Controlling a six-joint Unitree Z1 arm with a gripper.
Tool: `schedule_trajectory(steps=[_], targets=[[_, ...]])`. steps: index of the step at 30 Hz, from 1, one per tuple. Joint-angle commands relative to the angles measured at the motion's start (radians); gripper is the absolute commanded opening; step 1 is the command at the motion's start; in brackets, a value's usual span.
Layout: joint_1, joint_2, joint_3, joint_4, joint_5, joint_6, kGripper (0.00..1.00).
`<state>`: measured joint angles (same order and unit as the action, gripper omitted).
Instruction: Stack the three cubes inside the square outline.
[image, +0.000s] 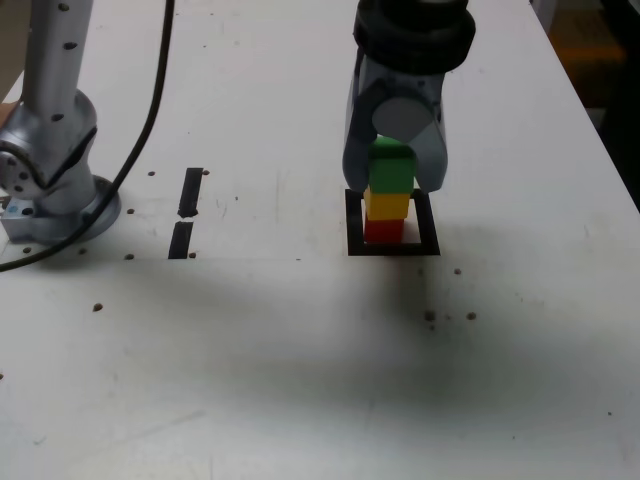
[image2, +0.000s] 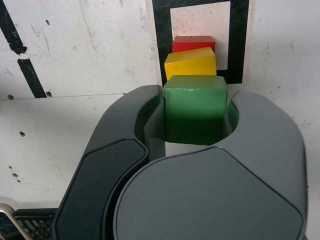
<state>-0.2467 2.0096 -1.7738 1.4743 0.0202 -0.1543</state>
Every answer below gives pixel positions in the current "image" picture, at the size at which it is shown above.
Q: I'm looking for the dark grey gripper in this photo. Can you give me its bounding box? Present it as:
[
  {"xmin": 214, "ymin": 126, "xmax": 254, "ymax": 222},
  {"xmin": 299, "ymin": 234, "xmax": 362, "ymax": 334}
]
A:
[{"xmin": 341, "ymin": 51, "xmax": 450, "ymax": 195}]

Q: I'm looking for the green cube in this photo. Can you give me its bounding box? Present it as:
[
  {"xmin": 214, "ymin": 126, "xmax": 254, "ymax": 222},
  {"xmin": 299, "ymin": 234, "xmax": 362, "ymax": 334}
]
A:
[{"xmin": 368, "ymin": 137, "xmax": 418, "ymax": 196}]

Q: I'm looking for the thick black cable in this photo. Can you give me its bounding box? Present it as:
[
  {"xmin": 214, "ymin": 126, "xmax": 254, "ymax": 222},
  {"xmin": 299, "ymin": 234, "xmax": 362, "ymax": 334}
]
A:
[{"xmin": 0, "ymin": 0, "xmax": 177, "ymax": 274}]

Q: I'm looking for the yellow cube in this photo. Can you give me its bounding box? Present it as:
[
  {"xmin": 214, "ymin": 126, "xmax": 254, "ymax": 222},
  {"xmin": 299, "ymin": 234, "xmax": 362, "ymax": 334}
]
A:
[{"xmin": 363, "ymin": 187, "xmax": 411, "ymax": 222}]

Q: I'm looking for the red cube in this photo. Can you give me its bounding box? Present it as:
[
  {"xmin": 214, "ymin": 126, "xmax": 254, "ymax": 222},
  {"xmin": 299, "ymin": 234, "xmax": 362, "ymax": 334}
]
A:
[{"xmin": 363, "ymin": 217, "xmax": 406, "ymax": 246}]

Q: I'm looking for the black tape strip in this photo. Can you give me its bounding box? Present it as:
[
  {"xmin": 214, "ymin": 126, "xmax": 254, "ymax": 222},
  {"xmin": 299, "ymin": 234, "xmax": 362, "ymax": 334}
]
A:
[{"xmin": 168, "ymin": 167, "xmax": 205, "ymax": 261}]

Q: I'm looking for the black tape square outline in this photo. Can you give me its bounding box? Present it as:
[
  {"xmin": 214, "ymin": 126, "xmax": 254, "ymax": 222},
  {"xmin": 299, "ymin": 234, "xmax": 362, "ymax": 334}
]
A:
[{"xmin": 344, "ymin": 188, "xmax": 442, "ymax": 258}]

